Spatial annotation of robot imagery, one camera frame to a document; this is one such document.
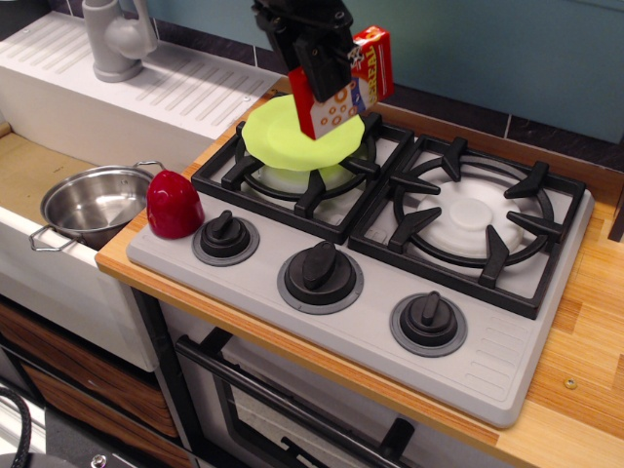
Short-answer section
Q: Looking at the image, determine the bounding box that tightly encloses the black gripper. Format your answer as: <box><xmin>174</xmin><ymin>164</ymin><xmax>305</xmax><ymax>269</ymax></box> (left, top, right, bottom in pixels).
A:
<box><xmin>252</xmin><ymin>1</ymin><xmax>353</xmax><ymax>102</ymax></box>

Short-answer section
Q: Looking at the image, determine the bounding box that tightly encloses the red cereal box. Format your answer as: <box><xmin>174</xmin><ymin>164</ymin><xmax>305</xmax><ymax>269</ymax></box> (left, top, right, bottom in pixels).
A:
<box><xmin>288</xmin><ymin>25</ymin><xmax>395</xmax><ymax>139</ymax></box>

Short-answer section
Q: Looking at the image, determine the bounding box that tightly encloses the red toy sweet potato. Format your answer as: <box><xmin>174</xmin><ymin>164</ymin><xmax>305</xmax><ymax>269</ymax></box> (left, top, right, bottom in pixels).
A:
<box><xmin>146</xmin><ymin>170</ymin><xmax>205</xmax><ymax>240</ymax></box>

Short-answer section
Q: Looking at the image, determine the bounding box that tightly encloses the lime green plate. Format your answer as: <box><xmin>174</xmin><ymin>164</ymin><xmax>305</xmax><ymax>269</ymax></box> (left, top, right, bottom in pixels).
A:
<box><xmin>242</xmin><ymin>96</ymin><xmax>365</xmax><ymax>172</ymax></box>

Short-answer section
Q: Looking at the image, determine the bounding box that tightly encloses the white toy sink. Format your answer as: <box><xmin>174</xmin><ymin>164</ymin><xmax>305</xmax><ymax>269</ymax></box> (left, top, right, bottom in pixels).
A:
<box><xmin>1</xmin><ymin>12</ymin><xmax>278</xmax><ymax>371</ymax></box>

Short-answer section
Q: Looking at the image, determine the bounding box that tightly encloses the stainless steel pot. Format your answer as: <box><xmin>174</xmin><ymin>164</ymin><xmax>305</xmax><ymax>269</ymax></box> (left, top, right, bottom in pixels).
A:
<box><xmin>29</xmin><ymin>161</ymin><xmax>154</xmax><ymax>253</ymax></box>

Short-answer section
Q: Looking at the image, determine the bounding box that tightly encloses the black left burner grate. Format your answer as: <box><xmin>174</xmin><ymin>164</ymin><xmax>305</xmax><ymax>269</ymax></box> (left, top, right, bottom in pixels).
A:
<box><xmin>191</xmin><ymin>113</ymin><xmax>415</xmax><ymax>244</ymax></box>

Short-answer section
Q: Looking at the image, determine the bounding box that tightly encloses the black burner grate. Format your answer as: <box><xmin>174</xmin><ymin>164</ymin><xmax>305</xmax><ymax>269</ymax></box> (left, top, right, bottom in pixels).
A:
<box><xmin>349</xmin><ymin>136</ymin><xmax>594</xmax><ymax>319</ymax></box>
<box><xmin>191</xmin><ymin>113</ymin><xmax>415</xmax><ymax>244</ymax></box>

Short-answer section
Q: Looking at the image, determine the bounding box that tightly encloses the black left stove knob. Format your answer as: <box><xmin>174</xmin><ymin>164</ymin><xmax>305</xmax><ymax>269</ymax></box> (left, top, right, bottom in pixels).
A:
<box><xmin>192</xmin><ymin>210</ymin><xmax>260</xmax><ymax>267</ymax></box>

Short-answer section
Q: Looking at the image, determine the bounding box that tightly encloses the black stove knob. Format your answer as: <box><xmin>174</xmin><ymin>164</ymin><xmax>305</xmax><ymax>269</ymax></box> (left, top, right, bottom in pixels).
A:
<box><xmin>277</xmin><ymin>241</ymin><xmax>364</xmax><ymax>315</ymax></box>
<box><xmin>390</xmin><ymin>292</ymin><xmax>468</xmax><ymax>358</ymax></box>
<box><xmin>192</xmin><ymin>210</ymin><xmax>260</xmax><ymax>267</ymax></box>

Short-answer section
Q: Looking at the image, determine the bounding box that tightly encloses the grey toy faucet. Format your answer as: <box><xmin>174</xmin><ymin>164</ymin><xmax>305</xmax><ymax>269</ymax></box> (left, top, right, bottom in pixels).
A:
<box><xmin>82</xmin><ymin>0</ymin><xmax>158</xmax><ymax>83</ymax></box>

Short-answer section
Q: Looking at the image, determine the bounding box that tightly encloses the black middle stove knob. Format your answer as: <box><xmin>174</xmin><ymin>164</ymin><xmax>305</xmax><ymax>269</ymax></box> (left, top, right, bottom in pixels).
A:
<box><xmin>277</xmin><ymin>241</ymin><xmax>364</xmax><ymax>315</ymax></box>

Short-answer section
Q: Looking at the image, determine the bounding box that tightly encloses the black right burner grate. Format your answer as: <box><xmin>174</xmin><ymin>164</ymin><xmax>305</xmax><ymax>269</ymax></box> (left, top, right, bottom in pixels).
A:
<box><xmin>349</xmin><ymin>136</ymin><xmax>594</xmax><ymax>319</ymax></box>

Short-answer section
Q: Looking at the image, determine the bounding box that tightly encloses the grey toy stove top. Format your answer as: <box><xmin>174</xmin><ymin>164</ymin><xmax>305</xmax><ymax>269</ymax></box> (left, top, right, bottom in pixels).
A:
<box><xmin>126</xmin><ymin>121</ymin><xmax>597</xmax><ymax>430</ymax></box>

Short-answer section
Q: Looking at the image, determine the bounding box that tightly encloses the black right stove knob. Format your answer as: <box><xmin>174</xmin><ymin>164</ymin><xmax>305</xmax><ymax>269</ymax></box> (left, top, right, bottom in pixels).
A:
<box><xmin>390</xmin><ymin>292</ymin><xmax>468</xmax><ymax>358</ymax></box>

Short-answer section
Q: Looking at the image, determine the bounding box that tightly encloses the toy oven door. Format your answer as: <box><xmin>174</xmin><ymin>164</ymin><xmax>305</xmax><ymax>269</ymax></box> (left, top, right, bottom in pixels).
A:
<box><xmin>162</xmin><ymin>304</ymin><xmax>504</xmax><ymax>467</ymax></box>

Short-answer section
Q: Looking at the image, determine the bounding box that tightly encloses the wooden drawer front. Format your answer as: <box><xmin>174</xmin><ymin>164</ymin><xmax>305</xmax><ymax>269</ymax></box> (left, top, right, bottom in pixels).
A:
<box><xmin>1</xmin><ymin>297</ymin><xmax>191</xmax><ymax>467</ymax></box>

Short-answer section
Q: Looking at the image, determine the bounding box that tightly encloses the black oven door handle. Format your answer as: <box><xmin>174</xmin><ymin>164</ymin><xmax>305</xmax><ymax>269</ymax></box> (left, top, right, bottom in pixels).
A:
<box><xmin>175</xmin><ymin>329</ymin><xmax>414</xmax><ymax>467</ymax></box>

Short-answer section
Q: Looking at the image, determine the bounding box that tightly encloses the black braided cable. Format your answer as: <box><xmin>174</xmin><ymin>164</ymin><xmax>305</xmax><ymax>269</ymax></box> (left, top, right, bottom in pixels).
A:
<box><xmin>0</xmin><ymin>387</ymin><xmax>33</xmax><ymax>468</ymax></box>

